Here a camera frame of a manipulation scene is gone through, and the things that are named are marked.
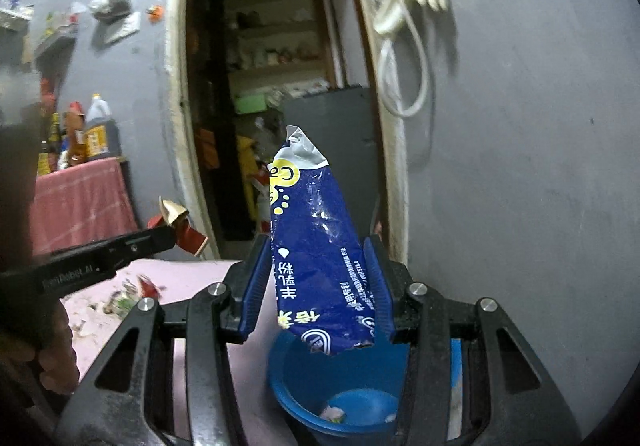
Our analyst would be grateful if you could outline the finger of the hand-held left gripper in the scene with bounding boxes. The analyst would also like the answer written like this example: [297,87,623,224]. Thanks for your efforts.
[106,225,177,268]

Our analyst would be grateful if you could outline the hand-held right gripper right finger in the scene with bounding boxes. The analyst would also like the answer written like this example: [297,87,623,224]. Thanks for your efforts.
[364,235,581,446]

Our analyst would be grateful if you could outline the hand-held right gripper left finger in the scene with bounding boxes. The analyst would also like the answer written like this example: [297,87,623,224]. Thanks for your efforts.
[52,233,273,446]

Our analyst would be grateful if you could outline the gold and red wrapper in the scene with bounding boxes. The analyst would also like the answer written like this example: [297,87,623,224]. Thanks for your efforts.
[157,196,209,257]

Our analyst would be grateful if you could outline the blue foil milk powder packet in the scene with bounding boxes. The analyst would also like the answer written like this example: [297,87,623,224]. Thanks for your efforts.
[268,125,377,357]

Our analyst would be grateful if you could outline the blue plastic bucket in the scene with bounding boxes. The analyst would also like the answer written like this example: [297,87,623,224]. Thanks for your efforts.
[266,329,463,446]

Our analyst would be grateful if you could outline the person's left hand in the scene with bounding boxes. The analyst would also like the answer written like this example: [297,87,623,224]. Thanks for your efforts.
[27,301,82,398]

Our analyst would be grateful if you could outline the red snack wrapper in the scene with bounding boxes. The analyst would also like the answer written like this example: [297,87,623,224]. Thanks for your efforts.
[137,276,164,300]

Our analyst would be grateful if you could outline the pile of paper scraps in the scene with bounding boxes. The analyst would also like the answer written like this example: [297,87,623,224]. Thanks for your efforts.
[70,273,166,332]

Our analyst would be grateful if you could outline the red checkered cloth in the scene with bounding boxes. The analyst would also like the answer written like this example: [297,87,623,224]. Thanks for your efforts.
[30,159,139,255]

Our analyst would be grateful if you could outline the red and white bag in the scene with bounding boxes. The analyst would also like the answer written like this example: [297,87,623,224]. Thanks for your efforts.
[250,161,274,235]

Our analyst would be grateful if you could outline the dark glass bottle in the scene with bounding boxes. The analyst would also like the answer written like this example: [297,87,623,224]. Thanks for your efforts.
[37,113,64,177]

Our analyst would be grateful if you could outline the yellow bag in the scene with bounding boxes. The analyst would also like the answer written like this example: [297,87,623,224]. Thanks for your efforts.
[236,135,257,222]

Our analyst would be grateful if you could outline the red capped sauce bottle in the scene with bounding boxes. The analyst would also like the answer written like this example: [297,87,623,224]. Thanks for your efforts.
[62,101,89,167]

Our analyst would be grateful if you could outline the green plastic basin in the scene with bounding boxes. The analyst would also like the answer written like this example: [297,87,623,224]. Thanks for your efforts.
[233,94,271,116]

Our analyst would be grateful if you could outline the wooden shelf unit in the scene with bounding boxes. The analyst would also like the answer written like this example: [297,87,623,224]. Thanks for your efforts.
[222,0,337,93]

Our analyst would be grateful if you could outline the hanging plastic bags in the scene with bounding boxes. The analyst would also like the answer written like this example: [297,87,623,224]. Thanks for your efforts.
[89,0,142,45]

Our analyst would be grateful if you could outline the white door frame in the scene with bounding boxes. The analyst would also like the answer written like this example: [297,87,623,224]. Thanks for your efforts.
[162,0,412,268]

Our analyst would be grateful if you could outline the wall shelf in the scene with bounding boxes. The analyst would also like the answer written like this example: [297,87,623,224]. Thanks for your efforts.
[22,24,79,63]

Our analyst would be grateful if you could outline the white cable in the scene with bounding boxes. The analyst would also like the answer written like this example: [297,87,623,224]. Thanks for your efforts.
[377,1,434,118]

